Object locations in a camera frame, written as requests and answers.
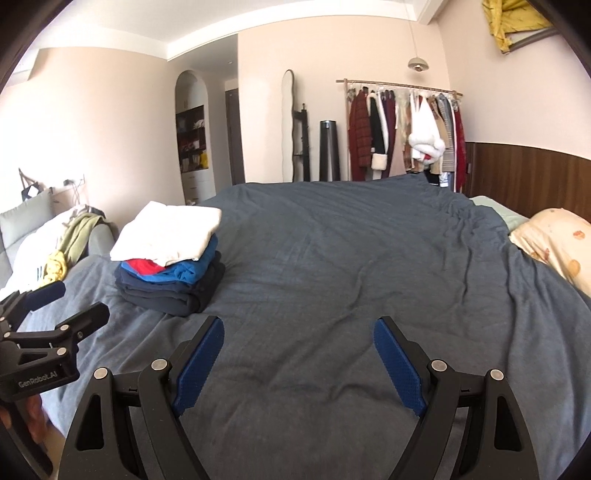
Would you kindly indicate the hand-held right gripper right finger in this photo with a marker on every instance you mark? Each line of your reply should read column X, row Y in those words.
column 399, row 369

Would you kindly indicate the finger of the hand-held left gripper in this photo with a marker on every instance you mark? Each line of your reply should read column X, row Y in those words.
column 83, row 321
column 44, row 293

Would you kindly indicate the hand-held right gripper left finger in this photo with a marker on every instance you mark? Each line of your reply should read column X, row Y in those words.
column 198, row 364

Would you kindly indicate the white pants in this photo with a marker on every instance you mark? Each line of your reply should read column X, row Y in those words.
column 171, row 230

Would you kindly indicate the person's left hand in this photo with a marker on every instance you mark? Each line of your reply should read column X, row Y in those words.
column 37, row 417

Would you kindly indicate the yellow garment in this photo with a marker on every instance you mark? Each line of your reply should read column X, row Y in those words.
column 55, row 267

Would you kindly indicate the white cloth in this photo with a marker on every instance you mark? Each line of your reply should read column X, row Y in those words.
column 32, row 258

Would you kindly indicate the olive green garment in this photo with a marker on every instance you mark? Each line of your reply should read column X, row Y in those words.
column 78, row 235

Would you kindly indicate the folded dark navy garment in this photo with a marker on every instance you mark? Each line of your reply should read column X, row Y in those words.
column 175, row 295

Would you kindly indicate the grey sofa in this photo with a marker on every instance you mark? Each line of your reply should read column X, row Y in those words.
column 23, row 221

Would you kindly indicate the folded red garment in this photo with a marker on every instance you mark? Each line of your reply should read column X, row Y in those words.
column 143, row 266

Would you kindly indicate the folded blue garment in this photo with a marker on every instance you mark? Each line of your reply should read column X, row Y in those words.
column 194, row 267

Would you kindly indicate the blue-grey bed blanket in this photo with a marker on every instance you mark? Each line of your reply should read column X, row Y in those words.
column 323, row 258

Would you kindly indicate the light green pillow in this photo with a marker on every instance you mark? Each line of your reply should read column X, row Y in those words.
column 503, row 214

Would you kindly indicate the cream printed pillow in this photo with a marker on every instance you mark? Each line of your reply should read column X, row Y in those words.
column 554, row 244

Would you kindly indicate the arched built-in shelf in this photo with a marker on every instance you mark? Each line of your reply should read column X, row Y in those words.
column 191, row 138

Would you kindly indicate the black tower appliance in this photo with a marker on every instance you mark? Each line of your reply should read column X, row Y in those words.
column 329, row 152

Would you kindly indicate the dark wooden door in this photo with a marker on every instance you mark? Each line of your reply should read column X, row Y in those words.
column 235, row 138

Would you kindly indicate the wooden headboard panel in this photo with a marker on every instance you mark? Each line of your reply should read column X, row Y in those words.
column 531, row 180

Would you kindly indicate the black floor stand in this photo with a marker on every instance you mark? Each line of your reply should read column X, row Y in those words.
column 304, row 152

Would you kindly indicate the row of hanging clothes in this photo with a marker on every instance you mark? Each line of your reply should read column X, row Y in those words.
column 364, row 134

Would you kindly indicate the wavy standing mirror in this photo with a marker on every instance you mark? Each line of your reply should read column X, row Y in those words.
column 287, row 129

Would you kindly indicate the grey pendant lamp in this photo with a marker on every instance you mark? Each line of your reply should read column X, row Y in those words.
column 418, row 63

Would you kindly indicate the grey metal bar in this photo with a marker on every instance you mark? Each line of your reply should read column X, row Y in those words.
column 535, row 38

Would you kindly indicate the yellow cloth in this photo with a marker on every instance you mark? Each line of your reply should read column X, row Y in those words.
column 508, row 23

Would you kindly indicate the white wall socket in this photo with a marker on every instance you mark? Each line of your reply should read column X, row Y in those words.
column 74, row 181

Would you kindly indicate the wooden clothes rail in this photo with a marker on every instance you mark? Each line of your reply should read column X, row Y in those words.
column 397, row 86

